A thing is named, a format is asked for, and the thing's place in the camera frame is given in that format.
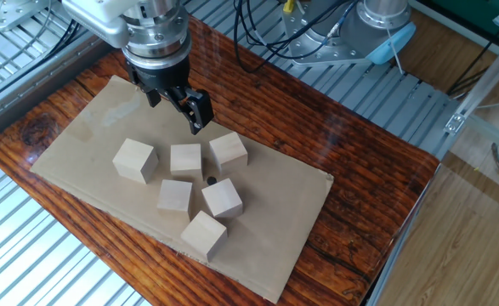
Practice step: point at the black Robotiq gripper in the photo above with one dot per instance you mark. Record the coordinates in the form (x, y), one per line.
(164, 78)

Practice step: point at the light wooden cube block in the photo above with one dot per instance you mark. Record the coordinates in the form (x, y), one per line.
(174, 195)
(222, 197)
(203, 234)
(228, 151)
(186, 159)
(134, 159)

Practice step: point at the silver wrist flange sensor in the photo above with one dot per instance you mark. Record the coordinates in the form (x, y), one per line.
(157, 38)

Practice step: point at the small black round dot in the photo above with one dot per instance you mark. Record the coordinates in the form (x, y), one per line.
(211, 180)

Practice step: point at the brown cardboard sheet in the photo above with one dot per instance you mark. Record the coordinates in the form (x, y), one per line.
(274, 204)

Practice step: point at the yellow connector plug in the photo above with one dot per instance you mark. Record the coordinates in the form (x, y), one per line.
(288, 5)

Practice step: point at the silver mounting plate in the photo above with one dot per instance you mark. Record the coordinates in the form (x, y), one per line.
(11, 10)

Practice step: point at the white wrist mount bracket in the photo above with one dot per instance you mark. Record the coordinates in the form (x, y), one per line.
(100, 19)

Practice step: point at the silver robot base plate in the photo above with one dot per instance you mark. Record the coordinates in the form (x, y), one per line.
(313, 47)

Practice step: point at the aluminium frame post with bracket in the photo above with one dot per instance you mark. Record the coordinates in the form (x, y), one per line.
(487, 72)

